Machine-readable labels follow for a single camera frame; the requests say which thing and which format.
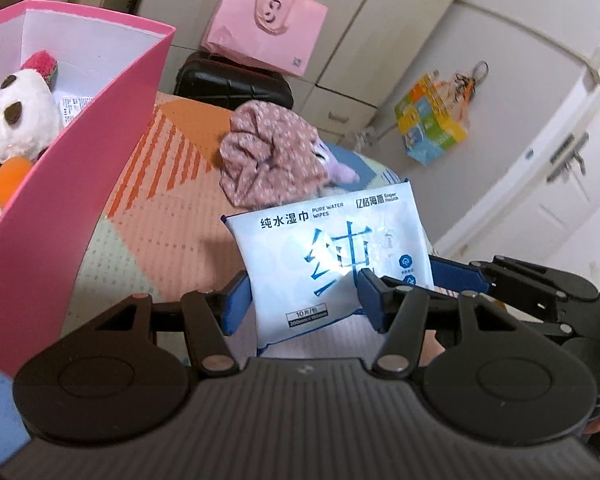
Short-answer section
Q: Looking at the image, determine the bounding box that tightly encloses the large wet wipes pack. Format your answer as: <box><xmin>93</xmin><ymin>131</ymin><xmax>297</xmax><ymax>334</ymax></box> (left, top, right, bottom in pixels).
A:
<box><xmin>223</xmin><ymin>182</ymin><xmax>434</xmax><ymax>351</ymax></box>

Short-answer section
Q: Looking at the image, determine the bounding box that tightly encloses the purple kuromi plush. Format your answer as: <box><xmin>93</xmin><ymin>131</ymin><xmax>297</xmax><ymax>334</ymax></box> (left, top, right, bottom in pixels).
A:
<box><xmin>313</xmin><ymin>139</ymin><xmax>360</xmax><ymax>197</ymax></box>

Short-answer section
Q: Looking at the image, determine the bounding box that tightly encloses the pink floral cloth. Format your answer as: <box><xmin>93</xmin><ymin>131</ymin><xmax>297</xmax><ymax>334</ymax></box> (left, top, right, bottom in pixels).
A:
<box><xmin>219</xmin><ymin>101</ymin><xmax>329</xmax><ymax>210</ymax></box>

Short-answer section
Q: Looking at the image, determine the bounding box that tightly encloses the small tissue pack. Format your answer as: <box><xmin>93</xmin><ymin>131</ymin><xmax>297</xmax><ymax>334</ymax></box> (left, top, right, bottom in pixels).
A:
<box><xmin>58</xmin><ymin>96</ymin><xmax>92</xmax><ymax>127</ymax></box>

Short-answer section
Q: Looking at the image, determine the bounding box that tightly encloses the white panda plush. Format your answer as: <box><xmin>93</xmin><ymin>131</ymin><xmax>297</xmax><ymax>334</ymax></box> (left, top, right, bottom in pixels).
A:
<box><xmin>0</xmin><ymin>68</ymin><xmax>62</xmax><ymax>168</ymax></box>

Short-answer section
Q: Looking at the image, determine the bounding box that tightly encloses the red strawberry plush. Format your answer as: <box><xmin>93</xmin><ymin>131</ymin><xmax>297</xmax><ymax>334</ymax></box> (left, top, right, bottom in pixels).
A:
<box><xmin>21</xmin><ymin>50</ymin><xmax>58</xmax><ymax>88</ymax></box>

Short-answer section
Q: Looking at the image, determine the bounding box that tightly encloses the white door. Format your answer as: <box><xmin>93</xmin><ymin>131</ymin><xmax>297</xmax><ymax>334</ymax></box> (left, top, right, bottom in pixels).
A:
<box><xmin>434</xmin><ymin>47</ymin><xmax>600</xmax><ymax>263</ymax></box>

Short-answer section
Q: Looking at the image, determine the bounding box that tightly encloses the colourful paper gift bag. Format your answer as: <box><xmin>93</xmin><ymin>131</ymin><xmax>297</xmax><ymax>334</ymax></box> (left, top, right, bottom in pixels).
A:
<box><xmin>394</xmin><ymin>61</ymin><xmax>490</xmax><ymax>166</ymax></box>

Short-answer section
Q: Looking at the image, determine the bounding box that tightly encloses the black suitcase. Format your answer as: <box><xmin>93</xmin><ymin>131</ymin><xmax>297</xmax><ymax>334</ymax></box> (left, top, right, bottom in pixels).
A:
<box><xmin>174</xmin><ymin>52</ymin><xmax>294</xmax><ymax>110</ymax></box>

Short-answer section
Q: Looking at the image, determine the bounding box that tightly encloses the beige wardrobe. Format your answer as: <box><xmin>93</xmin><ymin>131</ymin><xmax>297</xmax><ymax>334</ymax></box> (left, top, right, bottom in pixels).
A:
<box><xmin>137</xmin><ymin>0</ymin><xmax>453</xmax><ymax>142</ymax></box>

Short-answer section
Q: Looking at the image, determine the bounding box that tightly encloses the pink storage box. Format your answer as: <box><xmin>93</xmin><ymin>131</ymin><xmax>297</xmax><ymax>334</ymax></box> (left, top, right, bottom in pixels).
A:
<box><xmin>0</xmin><ymin>0</ymin><xmax>174</xmax><ymax>375</ymax></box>

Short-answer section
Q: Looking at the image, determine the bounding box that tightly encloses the pink tote bag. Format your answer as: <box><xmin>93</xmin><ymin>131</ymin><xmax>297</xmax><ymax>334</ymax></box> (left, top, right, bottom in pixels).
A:
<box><xmin>201</xmin><ymin>0</ymin><xmax>328</xmax><ymax>77</ymax></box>

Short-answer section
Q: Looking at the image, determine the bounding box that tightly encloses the metal door handle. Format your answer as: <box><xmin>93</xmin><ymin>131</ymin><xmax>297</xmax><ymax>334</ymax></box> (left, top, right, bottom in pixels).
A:
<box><xmin>545</xmin><ymin>131</ymin><xmax>590</xmax><ymax>184</ymax></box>

